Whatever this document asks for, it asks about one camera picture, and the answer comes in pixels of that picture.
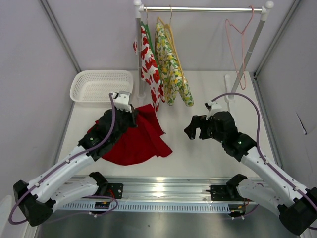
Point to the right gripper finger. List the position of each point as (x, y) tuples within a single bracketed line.
[(204, 129), (195, 123)]

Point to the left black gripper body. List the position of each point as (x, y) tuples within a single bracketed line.
[(128, 120)]

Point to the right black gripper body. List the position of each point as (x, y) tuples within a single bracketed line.
[(214, 134)]

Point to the red skirt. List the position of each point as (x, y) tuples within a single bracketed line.
[(139, 144)]

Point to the pink wire hanger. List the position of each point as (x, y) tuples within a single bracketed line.
[(241, 79)]

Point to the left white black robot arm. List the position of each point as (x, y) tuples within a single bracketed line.
[(39, 198)]

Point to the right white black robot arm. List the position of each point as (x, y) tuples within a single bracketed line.
[(291, 201)]

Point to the yellow wooden hanger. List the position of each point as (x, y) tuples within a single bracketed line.
[(171, 38)]

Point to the green hanger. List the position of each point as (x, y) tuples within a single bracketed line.
[(147, 32)]

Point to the white plastic basket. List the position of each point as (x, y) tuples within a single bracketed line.
[(90, 88)]

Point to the lemon print garment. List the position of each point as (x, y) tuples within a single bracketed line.
[(173, 83)]

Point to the red flower print garment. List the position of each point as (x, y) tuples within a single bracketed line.
[(150, 73)]

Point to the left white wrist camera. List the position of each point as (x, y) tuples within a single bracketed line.
[(121, 100)]

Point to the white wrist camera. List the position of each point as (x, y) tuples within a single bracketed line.
[(213, 107), (121, 100)]

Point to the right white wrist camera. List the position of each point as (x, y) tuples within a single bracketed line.
[(213, 107)]

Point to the aluminium rail base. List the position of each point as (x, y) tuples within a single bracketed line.
[(164, 189)]

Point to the white slotted cable duct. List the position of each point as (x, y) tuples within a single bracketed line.
[(124, 206)]

